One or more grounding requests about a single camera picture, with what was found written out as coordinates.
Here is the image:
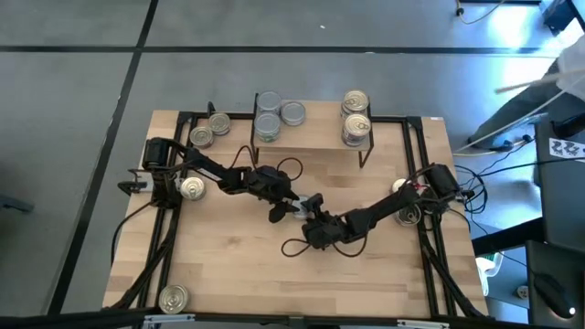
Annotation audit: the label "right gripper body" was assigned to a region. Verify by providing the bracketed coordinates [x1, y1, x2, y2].
[302, 217, 348, 249]

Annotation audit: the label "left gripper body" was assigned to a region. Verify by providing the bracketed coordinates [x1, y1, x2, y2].
[249, 164, 294, 205]

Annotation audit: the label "wooden shelf black metal legs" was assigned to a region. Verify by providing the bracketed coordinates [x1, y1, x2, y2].
[250, 93, 377, 169]

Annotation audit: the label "black aluminium crossbar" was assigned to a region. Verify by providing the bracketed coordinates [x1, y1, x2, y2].
[0, 309, 585, 329]

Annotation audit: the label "black connector box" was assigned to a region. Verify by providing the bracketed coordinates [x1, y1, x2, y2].
[445, 186, 476, 202]

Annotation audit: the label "black clamp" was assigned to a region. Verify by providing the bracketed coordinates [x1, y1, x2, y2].
[117, 168, 154, 196]

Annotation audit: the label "white plastic bag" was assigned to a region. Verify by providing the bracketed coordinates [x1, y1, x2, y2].
[474, 251, 504, 296]

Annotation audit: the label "black diagonal bar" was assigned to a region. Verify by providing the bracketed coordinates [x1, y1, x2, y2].
[472, 217, 548, 257]

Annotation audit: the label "person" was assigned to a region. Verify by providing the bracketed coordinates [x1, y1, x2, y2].
[465, 31, 585, 152]

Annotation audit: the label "black desk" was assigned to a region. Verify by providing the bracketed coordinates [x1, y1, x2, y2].
[534, 119, 585, 250]
[525, 239, 585, 329]

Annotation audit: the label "black computer mouse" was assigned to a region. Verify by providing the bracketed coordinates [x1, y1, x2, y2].
[533, 272, 578, 320]

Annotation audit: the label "pale wooden stick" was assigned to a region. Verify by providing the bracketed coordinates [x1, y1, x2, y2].
[495, 67, 585, 95]

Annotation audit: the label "white marker paper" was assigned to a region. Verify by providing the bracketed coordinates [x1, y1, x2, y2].
[548, 137, 585, 161]

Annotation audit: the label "black stand base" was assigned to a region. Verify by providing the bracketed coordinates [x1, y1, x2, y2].
[548, 111, 585, 138]

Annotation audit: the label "blue box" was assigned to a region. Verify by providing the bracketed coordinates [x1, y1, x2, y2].
[538, 0, 577, 36]

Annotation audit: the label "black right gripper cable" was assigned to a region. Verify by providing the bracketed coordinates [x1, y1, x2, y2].
[280, 231, 369, 259]

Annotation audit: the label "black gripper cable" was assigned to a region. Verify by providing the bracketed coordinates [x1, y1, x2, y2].
[230, 144, 304, 183]
[280, 231, 369, 259]

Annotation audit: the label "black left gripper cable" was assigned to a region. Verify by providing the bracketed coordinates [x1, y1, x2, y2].
[230, 144, 304, 183]

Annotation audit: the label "black metal table frame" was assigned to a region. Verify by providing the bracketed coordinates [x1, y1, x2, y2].
[102, 101, 490, 321]

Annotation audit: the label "silver bracket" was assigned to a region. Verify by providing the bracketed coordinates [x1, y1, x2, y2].
[397, 318, 450, 329]
[144, 313, 184, 326]

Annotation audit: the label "black cable bundle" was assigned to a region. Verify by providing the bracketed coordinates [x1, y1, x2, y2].
[450, 154, 585, 229]

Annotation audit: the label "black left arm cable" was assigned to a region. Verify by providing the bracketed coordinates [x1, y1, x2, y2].
[109, 202, 152, 267]

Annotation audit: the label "yellow cable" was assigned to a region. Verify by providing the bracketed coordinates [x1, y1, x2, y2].
[452, 72, 585, 154]
[452, 134, 537, 158]

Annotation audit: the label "orange cable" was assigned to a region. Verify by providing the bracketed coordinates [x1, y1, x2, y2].
[455, 0, 506, 25]

